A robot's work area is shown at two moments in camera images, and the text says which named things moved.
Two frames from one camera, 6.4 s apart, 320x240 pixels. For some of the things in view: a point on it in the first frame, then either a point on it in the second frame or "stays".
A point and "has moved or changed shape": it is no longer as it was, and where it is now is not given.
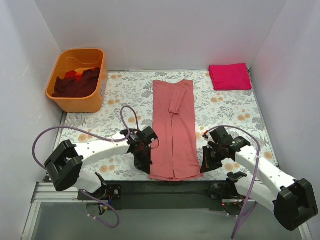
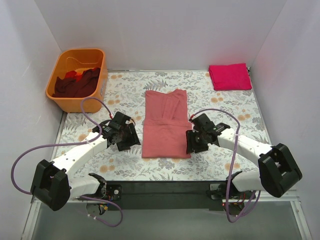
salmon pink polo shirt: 175,155 has moved or changed shape
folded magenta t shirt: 230,77 stays
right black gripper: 211,155 to 194,141
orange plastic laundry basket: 78,80 stays
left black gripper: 141,155 to 128,136
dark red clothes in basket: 75,84 stays
